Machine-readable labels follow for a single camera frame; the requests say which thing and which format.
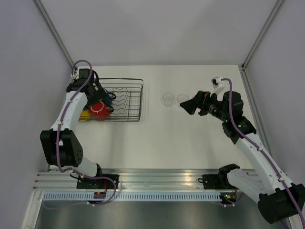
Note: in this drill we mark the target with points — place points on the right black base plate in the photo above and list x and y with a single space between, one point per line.
212 181

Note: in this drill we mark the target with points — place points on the white slotted cable duct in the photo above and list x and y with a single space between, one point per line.
132 196

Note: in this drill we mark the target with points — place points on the aluminium frame post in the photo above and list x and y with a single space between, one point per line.
52 29
266 26

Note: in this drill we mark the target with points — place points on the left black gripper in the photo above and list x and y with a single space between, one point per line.
100 95

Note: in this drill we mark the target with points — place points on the yellow mug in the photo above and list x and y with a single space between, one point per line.
85 115

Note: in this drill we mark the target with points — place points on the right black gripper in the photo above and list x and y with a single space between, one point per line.
203 98

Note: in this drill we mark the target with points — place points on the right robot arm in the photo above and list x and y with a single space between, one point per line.
275 194

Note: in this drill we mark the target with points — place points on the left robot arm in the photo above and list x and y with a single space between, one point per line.
60 144

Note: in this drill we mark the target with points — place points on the left aluminium frame post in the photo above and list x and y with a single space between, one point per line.
52 29

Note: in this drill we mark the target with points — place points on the aluminium front rail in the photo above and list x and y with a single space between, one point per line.
130 180

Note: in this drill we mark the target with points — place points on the right aluminium frame post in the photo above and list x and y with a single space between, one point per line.
266 26

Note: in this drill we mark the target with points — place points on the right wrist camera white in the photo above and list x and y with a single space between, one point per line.
218 85

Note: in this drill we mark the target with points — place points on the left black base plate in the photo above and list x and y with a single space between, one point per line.
84 183

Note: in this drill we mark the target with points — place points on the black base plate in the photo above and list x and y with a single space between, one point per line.
84 183
212 181

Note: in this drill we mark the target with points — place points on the black wire dish rack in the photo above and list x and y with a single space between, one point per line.
128 103

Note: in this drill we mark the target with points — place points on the blue mug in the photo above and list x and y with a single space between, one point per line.
109 98

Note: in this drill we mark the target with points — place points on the red mug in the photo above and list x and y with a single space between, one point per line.
100 111

